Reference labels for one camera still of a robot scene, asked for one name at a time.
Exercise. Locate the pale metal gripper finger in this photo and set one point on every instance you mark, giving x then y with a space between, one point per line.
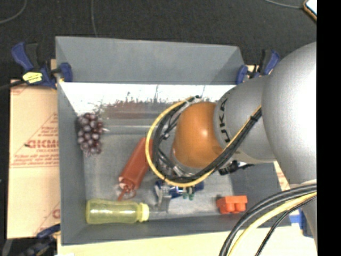
159 196
167 203

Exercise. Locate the blue plastic thing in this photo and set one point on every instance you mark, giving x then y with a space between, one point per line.
198 186

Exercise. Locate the yellow clear plastic bottle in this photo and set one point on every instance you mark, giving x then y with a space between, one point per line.
112 211

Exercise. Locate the grey metal bin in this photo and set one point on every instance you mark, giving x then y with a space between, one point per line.
106 175

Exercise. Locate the orange toy building brick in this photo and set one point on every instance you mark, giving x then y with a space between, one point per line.
231 204

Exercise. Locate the purple toy grape bunch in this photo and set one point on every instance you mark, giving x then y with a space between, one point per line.
89 133

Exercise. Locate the black cylinder on white bracket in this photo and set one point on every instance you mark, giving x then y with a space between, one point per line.
227 168

